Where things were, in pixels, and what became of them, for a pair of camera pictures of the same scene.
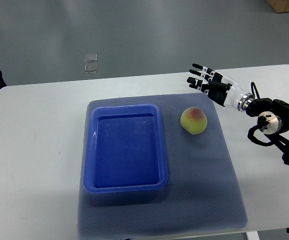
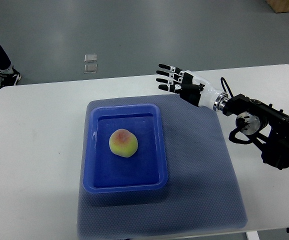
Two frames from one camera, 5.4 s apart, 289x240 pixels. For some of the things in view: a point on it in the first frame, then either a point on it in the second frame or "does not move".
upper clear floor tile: [90, 58] does not move
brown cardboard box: [285, 6] does not move
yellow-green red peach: [193, 120] -> [123, 143]
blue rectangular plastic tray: [125, 149] does not move
